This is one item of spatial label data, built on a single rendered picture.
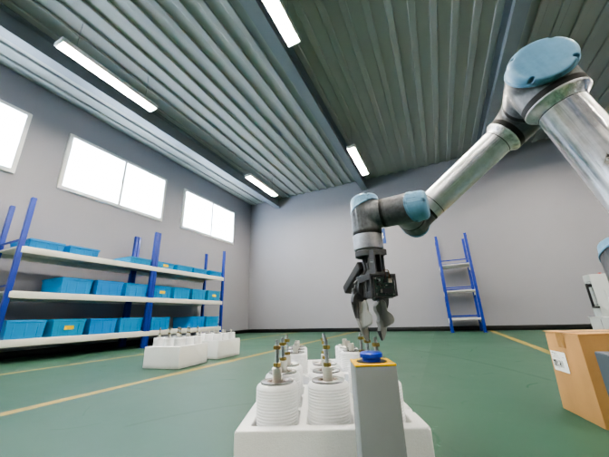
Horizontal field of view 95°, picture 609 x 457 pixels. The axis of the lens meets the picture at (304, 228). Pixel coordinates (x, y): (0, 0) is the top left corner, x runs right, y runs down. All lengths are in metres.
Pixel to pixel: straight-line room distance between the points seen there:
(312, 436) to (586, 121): 0.79
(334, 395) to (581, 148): 0.68
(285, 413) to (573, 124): 0.81
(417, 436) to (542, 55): 0.79
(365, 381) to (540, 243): 7.13
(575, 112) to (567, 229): 7.01
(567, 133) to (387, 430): 0.63
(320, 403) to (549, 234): 7.18
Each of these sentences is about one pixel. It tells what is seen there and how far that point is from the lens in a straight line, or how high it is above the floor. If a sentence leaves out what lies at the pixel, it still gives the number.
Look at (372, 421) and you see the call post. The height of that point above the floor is 0.23.
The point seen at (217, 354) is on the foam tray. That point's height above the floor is 0.04.
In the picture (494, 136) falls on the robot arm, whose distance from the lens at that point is 0.90.
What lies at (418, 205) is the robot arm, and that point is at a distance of 0.70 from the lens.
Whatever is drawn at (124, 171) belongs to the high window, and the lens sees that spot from 6.52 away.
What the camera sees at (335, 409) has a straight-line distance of 0.71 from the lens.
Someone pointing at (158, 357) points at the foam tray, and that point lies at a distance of 3.01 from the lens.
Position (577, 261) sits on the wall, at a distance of 7.64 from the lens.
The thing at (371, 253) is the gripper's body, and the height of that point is 0.53.
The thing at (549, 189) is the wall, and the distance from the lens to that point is 7.94.
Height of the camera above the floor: 0.39
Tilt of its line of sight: 17 degrees up
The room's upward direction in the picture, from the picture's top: 2 degrees counter-clockwise
